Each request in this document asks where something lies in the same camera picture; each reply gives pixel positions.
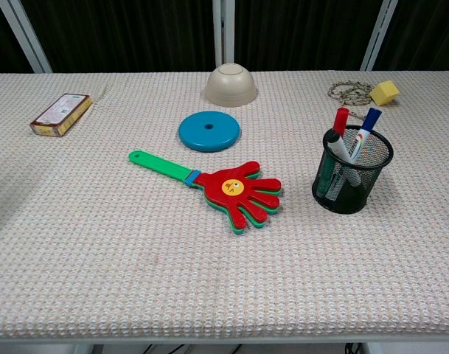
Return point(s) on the black cap whiteboard marker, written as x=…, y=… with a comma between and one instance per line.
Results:
x=336, y=145

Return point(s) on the red green hand clapper toy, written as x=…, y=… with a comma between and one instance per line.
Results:
x=239, y=188

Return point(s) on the black mesh pen cup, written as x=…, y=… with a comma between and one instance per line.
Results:
x=351, y=191

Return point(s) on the white metal frame post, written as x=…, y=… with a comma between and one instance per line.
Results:
x=378, y=35
x=222, y=33
x=25, y=33

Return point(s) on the beige upturned bowl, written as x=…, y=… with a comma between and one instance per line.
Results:
x=230, y=86

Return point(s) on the dark curtain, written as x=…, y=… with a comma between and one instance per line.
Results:
x=128, y=33

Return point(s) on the blue cap whiteboard marker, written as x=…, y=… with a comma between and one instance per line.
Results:
x=362, y=138

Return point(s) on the red cap whiteboard marker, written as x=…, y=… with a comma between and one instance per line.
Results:
x=340, y=119

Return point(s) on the brown yellow cardboard box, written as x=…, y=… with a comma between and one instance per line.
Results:
x=62, y=114

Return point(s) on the yellow sponge cube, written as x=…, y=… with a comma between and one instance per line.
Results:
x=384, y=92

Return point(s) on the blue round disc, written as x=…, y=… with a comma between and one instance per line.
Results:
x=209, y=131

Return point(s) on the white woven tablecloth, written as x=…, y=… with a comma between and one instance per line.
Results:
x=135, y=258

